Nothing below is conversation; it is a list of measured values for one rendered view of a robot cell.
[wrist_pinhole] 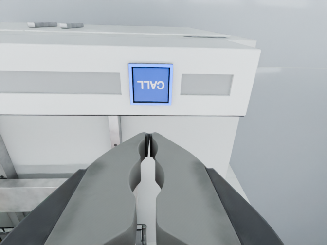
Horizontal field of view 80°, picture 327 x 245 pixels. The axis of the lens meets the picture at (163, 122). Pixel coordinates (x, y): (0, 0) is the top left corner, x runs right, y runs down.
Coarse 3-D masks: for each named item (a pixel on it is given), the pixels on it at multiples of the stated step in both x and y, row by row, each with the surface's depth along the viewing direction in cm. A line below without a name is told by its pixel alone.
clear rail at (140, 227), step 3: (138, 225) 49; (141, 225) 49; (0, 228) 47; (3, 228) 48; (6, 228) 48; (9, 228) 48; (12, 228) 48; (138, 228) 49; (141, 228) 49; (0, 231) 47; (3, 231) 47; (6, 231) 47; (9, 231) 47
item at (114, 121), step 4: (108, 116) 40; (112, 116) 40; (116, 116) 40; (112, 120) 41; (116, 120) 41; (120, 120) 44; (112, 124) 41; (116, 124) 41; (120, 124) 44; (112, 128) 41; (116, 128) 42; (120, 128) 44; (112, 132) 42; (116, 132) 42; (120, 132) 44; (112, 136) 42; (116, 136) 42; (120, 136) 44; (112, 140) 43; (116, 140) 43; (120, 140) 44; (112, 144) 43; (116, 144) 43
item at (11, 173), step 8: (0, 136) 44; (0, 144) 44; (0, 152) 44; (0, 160) 44; (8, 160) 47; (0, 168) 45; (8, 168) 47; (0, 176) 46; (8, 176) 47; (16, 176) 49; (24, 216) 53
